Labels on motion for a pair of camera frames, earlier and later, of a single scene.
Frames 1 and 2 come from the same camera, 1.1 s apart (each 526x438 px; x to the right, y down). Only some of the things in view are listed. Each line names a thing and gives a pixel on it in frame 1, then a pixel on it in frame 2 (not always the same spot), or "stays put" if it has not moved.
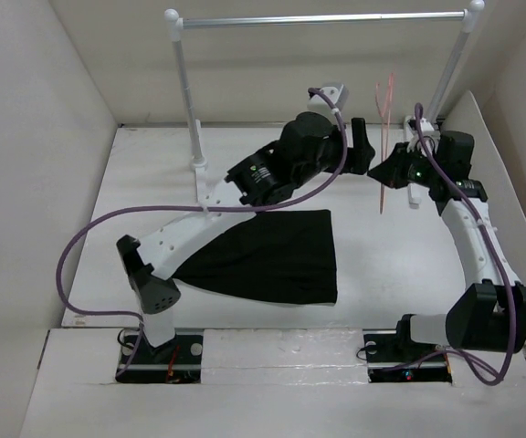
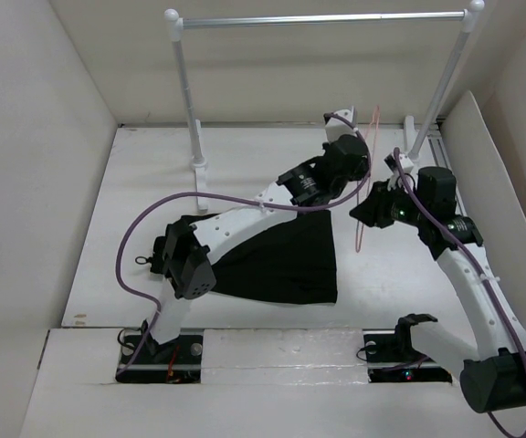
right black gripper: x=394 y=166 to x=377 y=200
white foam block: x=277 y=356 stays put
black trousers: x=287 y=255 stays put
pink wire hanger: x=384 y=118 to x=365 y=161
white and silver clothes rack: x=467 y=20 stays put
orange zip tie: x=171 y=365 stays put
